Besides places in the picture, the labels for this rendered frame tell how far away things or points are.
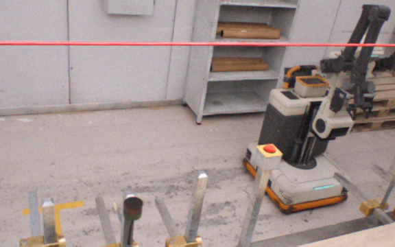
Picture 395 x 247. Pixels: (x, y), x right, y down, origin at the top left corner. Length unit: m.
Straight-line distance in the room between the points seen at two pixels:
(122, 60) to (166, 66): 0.47
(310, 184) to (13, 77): 2.71
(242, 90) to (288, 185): 1.92
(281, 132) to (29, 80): 2.32
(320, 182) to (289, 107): 0.63
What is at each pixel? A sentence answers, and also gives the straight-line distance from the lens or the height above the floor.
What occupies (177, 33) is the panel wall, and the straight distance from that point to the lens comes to 4.05.
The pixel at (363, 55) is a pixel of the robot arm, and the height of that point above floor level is 1.35.
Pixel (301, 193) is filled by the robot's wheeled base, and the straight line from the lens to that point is 3.03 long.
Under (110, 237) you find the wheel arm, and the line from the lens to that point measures 1.53.
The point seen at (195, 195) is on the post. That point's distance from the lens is 1.40.
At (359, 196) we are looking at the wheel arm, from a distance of 2.15.
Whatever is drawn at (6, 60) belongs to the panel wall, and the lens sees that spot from 3.87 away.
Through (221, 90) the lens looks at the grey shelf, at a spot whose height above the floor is 0.17.
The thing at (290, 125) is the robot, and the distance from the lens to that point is 3.05.
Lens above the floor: 1.95
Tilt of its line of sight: 29 degrees down
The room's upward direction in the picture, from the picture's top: 9 degrees clockwise
